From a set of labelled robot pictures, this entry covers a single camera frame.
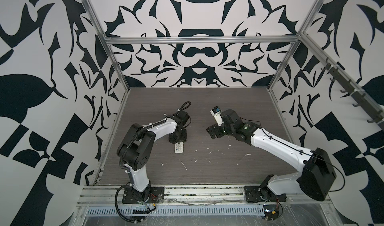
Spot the white remote control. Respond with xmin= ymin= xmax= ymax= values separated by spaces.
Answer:
xmin=175 ymin=142 xmax=184 ymax=154

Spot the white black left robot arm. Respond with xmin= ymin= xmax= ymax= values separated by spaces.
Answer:
xmin=117 ymin=110 xmax=190 ymax=203

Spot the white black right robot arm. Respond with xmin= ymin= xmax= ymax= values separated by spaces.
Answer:
xmin=207 ymin=106 xmax=340 ymax=204

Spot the small green circuit board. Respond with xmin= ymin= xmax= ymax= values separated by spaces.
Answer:
xmin=262 ymin=207 xmax=283 ymax=221

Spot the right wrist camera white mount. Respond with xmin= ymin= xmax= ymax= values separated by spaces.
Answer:
xmin=210 ymin=106 xmax=224 ymax=127

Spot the black corrugated cable conduit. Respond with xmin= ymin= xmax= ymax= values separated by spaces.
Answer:
xmin=118 ymin=117 xmax=169 ymax=170

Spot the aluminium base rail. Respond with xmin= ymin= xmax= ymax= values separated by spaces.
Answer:
xmin=77 ymin=183 xmax=331 ymax=206

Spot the white slotted cable duct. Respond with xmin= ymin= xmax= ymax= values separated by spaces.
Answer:
xmin=87 ymin=205 xmax=265 ymax=217

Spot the aluminium cage frame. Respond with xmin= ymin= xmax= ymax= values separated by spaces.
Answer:
xmin=88 ymin=0 xmax=384 ymax=190

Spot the grey wall hook rail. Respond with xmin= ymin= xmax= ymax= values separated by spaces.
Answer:
xmin=322 ymin=57 xmax=384 ymax=131

